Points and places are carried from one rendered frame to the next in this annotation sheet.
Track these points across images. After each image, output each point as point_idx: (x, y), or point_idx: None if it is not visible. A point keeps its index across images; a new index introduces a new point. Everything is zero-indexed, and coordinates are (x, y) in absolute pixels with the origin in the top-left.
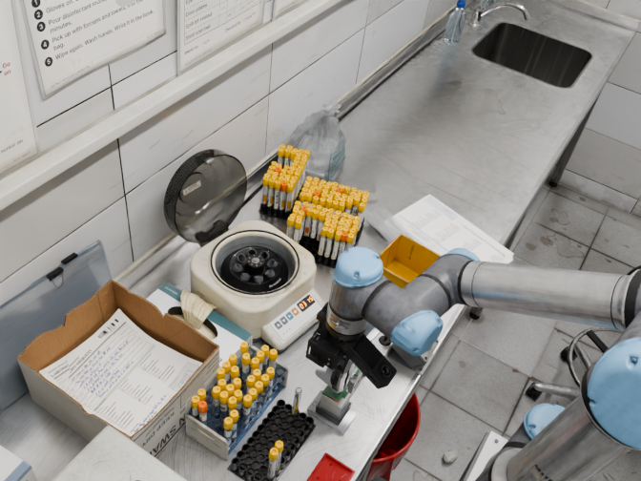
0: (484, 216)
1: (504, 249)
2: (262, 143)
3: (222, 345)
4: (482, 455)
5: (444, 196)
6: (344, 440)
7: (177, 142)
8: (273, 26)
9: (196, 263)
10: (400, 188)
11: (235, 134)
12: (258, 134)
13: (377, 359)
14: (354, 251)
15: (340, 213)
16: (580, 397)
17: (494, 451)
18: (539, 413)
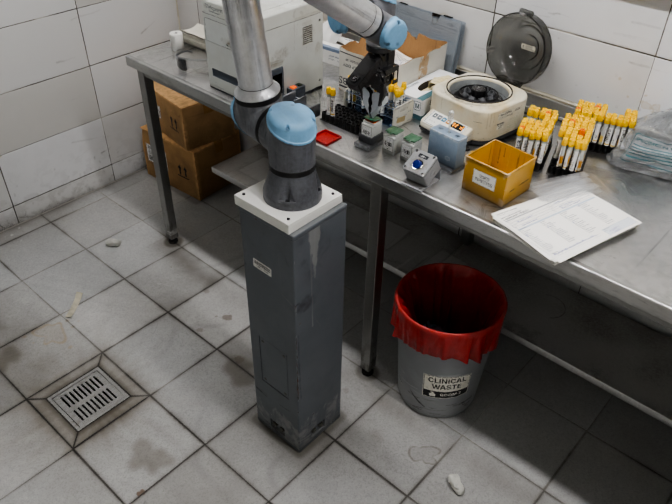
0: (626, 262)
1: (564, 256)
2: (633, 103)
3: (413, 91)
4: (323, 185)
5: (650, 240)
6: (349, 145)
7: (544, 11)
8: None
9: (473, 73)
10: (647, 210)
11: (601, 59)
12: (629, 86)
13: (361, 72)
14: None
15: (549, 127)
16: None
17: (324, 191)
18: (304, 107)
